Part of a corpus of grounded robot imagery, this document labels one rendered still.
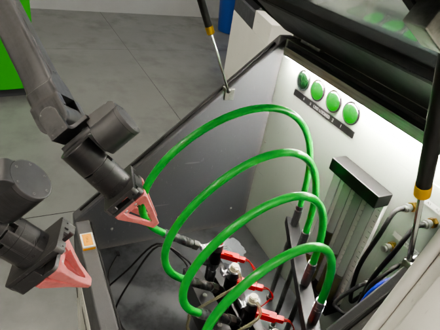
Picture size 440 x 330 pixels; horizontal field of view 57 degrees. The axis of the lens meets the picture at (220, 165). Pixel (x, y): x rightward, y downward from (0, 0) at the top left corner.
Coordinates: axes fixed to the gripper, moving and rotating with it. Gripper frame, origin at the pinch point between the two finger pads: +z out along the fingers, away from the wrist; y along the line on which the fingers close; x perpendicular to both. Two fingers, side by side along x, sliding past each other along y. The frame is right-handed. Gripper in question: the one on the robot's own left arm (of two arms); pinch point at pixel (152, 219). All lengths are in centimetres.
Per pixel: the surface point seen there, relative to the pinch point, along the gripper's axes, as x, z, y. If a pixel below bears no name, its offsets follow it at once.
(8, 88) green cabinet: 99, -31, 322
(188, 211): -7.7, -1.1, -8.7
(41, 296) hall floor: 98, 46, 106
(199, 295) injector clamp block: 6.6, 23.7, 3.6
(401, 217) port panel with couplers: -36.2, 28.7, -10.0
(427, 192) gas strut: -34.1, 4.3, -32.1
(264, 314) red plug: -4.5, 25.5, -10.9
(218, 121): -21.0, -7.2, -1.9
